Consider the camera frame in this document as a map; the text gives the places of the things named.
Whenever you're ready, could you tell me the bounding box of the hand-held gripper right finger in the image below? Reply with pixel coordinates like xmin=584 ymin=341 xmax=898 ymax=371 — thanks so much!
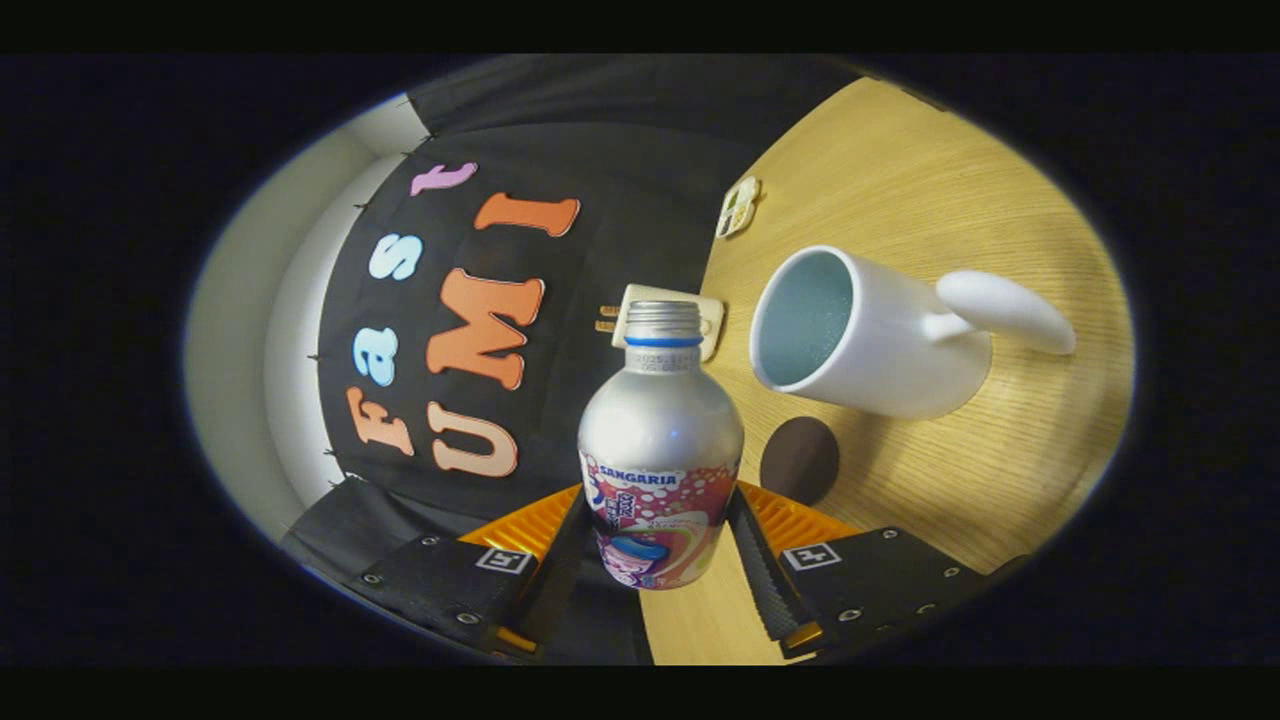
xmin=727 ymin=482 xmax=1031 ymax=659

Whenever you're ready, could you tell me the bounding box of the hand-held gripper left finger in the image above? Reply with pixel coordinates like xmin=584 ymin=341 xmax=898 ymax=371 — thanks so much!
xmin=345 ymin=485 xmax=591 ymax=661

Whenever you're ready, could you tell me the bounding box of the dark brown round coaster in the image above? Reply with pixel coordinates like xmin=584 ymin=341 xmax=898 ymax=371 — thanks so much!
xmin=760 ymin=416 xmax=841 ymax=507

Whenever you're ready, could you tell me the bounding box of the silver juice bottle colourful label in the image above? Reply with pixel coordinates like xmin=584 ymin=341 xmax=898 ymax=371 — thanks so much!
xmin=578 ymin=300 xmax=746 ymax=591

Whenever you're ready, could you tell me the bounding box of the white cup with handle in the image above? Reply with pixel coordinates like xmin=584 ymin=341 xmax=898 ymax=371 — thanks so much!
xmin=750 ymin=245 xmax=1078 ymax=421

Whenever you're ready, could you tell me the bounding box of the wooden table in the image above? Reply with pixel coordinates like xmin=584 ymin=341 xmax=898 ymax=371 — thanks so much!
xmin=640 ymin=78 xmax=1136 ymax=666

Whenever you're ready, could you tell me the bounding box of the white toaster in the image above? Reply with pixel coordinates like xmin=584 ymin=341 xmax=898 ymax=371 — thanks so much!
xmin=612 ymin=284 xmax=725 ymax=363

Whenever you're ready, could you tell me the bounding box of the white compartment sauce tray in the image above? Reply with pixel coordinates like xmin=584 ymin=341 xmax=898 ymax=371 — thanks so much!
xmin=716 ymin=176 xmax=762 ymax=239

